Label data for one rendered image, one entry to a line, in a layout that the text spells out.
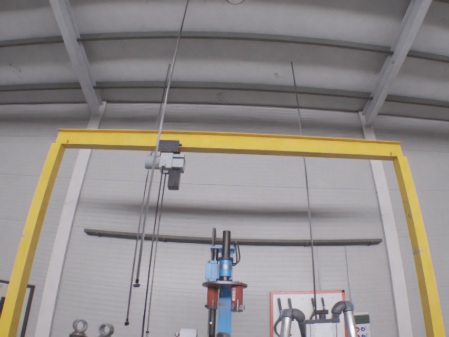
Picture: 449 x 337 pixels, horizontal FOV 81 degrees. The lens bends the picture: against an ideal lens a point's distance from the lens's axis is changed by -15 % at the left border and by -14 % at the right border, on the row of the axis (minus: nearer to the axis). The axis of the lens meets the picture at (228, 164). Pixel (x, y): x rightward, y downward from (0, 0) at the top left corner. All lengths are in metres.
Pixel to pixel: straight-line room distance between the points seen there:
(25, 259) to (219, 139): 3.05
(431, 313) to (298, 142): 2.86
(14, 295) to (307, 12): 6.77
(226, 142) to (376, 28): 4.39
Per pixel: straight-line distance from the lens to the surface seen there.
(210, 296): 4.10
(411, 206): 4.60
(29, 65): 8.79
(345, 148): 4.68
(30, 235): 4.41
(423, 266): 4.40
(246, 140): 4.38
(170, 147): 4.25
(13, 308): 4.32
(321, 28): 6.89
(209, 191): 6.61
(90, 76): 7.93
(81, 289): 6.62
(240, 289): 3.90
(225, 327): 4.39
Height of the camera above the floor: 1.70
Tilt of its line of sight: 30 degrees up
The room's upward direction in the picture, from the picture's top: 2 degrees clockwise
